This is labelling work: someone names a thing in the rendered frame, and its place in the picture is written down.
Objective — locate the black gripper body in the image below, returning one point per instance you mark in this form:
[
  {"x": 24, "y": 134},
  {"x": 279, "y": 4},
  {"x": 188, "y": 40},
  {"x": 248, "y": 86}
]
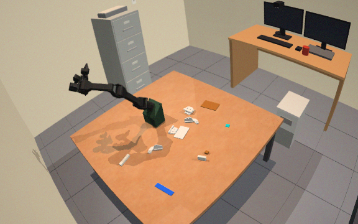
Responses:
[{"x": 84, "y": 71}]

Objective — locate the blue flat bar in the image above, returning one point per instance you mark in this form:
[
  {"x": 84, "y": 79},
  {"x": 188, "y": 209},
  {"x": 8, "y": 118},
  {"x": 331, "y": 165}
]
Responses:
[{"x": 164, "y": 189}]

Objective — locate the white flat bar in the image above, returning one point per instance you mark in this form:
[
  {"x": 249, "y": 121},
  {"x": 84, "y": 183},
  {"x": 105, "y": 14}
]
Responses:
[{"x": 124, "y": 159}]

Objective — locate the orange flat plate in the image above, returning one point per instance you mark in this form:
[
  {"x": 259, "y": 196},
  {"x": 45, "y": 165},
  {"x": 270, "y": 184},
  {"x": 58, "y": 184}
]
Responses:
[{"x": 210, "y": 105}]

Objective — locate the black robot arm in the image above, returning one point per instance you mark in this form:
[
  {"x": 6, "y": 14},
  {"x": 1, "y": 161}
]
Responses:
[{"x": 86, "y": 86}]

